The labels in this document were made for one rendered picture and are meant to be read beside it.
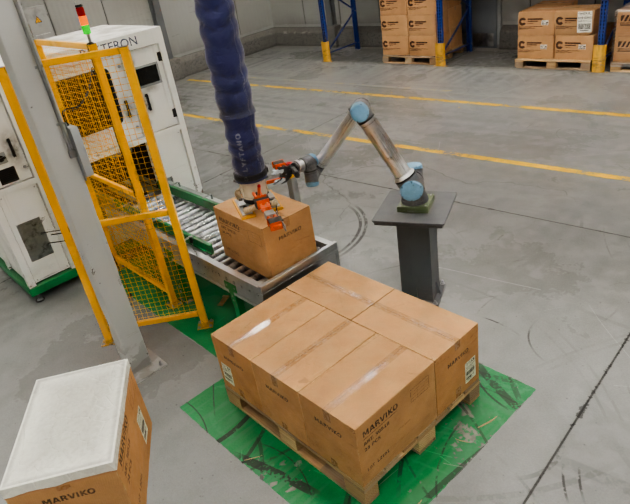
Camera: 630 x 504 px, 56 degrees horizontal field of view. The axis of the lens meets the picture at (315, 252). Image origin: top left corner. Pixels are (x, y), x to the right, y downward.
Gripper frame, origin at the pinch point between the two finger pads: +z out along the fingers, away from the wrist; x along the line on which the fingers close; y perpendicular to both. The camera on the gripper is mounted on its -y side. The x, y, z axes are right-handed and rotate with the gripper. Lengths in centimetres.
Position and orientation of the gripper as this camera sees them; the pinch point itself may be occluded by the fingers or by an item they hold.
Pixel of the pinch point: (274, 179)
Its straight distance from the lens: 375.7
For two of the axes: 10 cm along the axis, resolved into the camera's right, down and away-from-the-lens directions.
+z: -7.2, 4.3, -5.4
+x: -1.4, -8.6, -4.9
